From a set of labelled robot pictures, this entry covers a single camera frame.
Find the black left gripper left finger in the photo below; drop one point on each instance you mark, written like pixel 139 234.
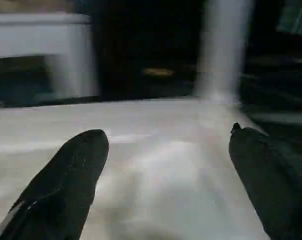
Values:
pixel 61 187

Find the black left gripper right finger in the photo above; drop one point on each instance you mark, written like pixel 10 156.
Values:
pixel 273 182

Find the white plastic table top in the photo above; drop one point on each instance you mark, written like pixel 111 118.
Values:
pixel 153 150

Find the white plastic table leg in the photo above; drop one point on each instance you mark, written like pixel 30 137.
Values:
pixel 223 50

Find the white sideboard cabinet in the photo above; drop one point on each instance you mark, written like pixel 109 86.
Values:
pixel 41 32

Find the black cabinet with gold label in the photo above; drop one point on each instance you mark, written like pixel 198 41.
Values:
pixel 145 50

